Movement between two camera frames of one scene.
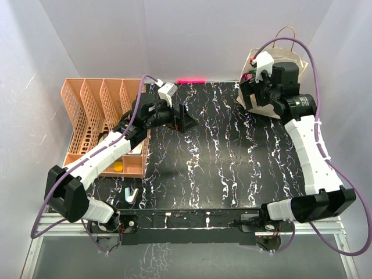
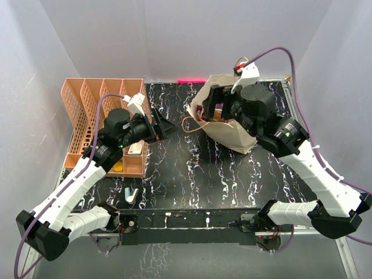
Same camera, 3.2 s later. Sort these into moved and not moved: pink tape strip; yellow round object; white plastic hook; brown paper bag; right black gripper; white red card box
Moved: right black gripper; brown paper bag
Not moved: yellow round object; white red card box; white plastic hook; pink tape strip
